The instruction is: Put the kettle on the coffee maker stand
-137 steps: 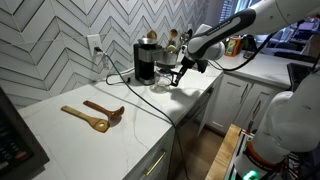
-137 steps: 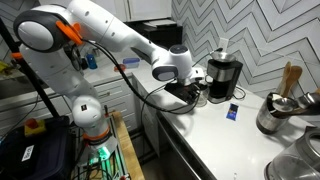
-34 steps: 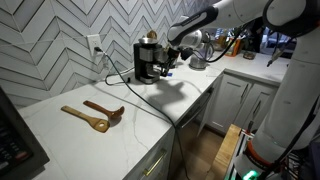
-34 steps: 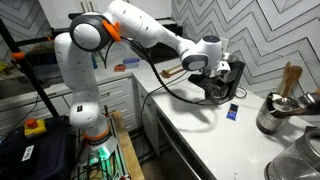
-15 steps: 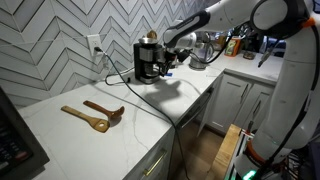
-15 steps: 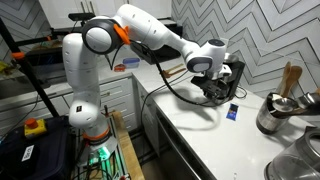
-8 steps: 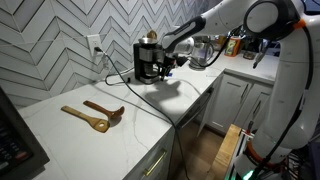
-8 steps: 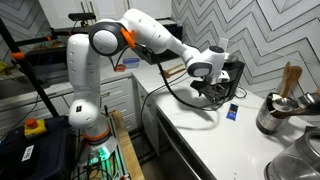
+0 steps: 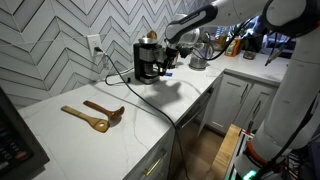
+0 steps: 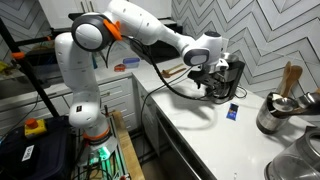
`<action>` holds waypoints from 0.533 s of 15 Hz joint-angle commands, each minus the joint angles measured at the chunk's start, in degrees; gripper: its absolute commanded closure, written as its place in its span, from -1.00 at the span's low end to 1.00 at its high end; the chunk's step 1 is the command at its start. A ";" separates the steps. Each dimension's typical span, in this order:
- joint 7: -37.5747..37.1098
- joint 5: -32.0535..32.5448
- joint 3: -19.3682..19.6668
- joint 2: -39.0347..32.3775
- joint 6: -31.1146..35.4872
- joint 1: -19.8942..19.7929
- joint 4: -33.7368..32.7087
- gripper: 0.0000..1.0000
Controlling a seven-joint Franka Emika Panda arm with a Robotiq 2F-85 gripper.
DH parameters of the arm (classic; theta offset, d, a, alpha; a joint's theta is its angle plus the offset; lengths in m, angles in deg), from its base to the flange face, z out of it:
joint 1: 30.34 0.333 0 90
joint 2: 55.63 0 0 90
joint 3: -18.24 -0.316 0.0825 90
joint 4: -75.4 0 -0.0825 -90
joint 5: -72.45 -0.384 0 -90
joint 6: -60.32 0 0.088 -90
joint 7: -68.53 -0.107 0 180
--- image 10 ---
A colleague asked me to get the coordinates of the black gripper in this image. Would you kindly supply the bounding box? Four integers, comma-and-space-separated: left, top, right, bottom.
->
203, 68, 228, 98

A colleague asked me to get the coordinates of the silver rimmed coffee kettle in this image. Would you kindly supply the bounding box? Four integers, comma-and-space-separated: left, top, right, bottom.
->
209, 83, 229, 101

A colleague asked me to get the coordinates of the black coffee maker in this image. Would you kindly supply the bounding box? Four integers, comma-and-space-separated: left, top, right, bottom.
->
213, 51, 247, 105

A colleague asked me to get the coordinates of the silver coffee maker lid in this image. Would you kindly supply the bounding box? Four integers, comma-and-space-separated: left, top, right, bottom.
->
221, 51, 240, 64

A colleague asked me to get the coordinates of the black metal stand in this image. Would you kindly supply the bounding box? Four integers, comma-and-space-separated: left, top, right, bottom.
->
0, 18, 61, 118

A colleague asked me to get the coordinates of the orange stand clamp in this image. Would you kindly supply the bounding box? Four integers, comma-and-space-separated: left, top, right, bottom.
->
11, 50, 26, 61

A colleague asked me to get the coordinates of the small blue card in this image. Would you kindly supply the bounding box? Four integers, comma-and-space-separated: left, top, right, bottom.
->
225, 102, 240, 122

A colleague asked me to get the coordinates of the wooden spoon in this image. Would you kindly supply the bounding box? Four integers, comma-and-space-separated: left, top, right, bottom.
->
160, 63, 188, 79

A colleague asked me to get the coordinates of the steel utensil holder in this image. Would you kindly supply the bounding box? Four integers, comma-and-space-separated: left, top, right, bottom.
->
255, 92, 294, 136

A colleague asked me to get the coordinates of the black countertop oven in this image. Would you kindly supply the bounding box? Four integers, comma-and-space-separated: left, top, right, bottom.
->
129, 18, 184, 64

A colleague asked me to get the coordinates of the silver metal ladle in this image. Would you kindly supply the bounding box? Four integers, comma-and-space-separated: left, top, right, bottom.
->
271, 93, 299, 114

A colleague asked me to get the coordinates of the narrow wooden spatula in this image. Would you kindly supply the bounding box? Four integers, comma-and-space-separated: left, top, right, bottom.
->
279, 60, 292, 98

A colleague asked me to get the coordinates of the wide wooden spatula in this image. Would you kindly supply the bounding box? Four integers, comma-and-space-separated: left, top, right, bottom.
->
283, 65, 304, 98

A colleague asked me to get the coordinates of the blue lidded plastic container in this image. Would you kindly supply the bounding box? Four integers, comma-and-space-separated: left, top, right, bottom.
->
122, 57, 141, 70

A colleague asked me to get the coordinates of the silver metal utensil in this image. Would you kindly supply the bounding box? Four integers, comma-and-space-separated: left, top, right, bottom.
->
297, 88, 320, 109

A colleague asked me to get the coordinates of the small red object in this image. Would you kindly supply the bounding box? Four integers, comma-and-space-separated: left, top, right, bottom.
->
113, 63, 127, 73

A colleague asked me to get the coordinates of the white drawer cabinet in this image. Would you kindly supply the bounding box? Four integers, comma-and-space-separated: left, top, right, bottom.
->
0, 74, 141, 134

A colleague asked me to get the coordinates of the wooden board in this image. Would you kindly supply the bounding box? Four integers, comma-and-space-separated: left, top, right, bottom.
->
111, 110, 146, 180

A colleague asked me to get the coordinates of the metal bowl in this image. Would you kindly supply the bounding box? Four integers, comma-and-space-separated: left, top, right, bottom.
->
263, 125, 320, 180

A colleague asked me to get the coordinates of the black equipment case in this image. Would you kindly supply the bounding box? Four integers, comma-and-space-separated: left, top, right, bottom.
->
0, 115, 76, 180

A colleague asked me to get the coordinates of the yellow emergency stop box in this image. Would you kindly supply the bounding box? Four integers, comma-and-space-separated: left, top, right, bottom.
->
23, 117, 47, 139

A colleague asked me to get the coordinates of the white label sticker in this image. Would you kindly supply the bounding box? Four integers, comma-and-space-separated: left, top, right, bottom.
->
21, 144, 35, 163

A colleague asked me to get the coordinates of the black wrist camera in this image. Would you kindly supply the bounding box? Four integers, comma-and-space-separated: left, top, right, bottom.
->
187, 69, 206, 87

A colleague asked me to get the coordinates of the white wall outlet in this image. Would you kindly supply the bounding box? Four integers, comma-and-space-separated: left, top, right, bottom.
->
222, 37, 230, 53

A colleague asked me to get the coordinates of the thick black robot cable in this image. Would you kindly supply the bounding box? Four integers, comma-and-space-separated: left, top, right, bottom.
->
105, 34, 214, 101

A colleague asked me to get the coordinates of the dark grey oven door handle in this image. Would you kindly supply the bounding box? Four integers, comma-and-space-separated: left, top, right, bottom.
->
155, 114, 201, 180

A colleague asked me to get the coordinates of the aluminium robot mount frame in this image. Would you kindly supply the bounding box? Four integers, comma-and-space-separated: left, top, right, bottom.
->
74, 105, 132, 180

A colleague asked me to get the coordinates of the orange cable clip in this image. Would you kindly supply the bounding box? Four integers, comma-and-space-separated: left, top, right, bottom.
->
103, 19, 124, 42

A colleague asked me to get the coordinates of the white wall cabinet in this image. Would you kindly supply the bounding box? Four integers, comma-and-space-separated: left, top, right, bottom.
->
38, 0, 173, 31

